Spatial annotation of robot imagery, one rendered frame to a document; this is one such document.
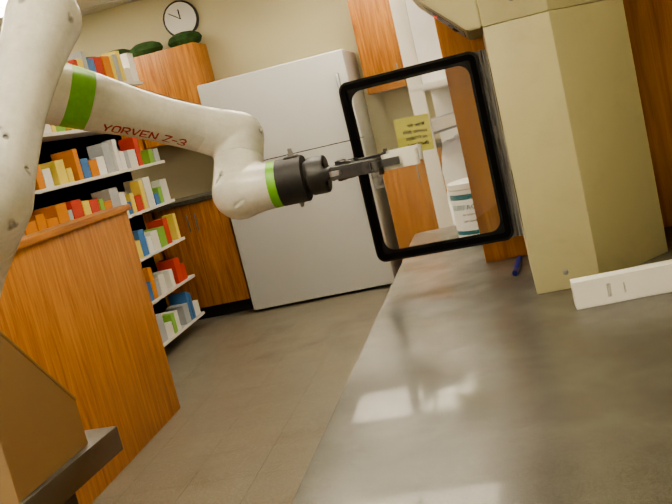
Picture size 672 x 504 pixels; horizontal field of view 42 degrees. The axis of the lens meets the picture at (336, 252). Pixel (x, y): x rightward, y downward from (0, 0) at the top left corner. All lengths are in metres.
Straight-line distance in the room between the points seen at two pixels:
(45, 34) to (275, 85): 5.15
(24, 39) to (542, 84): 0.84
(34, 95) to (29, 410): 0.47
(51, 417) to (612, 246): 0.97
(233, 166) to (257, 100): 4.91
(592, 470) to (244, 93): 5.92
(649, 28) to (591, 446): 1.16
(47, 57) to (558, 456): 0.98
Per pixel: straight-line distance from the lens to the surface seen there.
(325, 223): 6.59
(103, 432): 1.41
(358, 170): 1.61
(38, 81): 1.43
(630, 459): 0.90
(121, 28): 7.71
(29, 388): 1.26
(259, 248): 6.74
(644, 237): 1.67
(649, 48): 1.93
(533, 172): 1.54
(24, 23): 1.51
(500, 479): 0.90
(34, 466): 1.26
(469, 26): 1.53
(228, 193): 1.69
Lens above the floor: 1.32
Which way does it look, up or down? 8 degrees down
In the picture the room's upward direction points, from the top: 13 degrees counter-clockwise
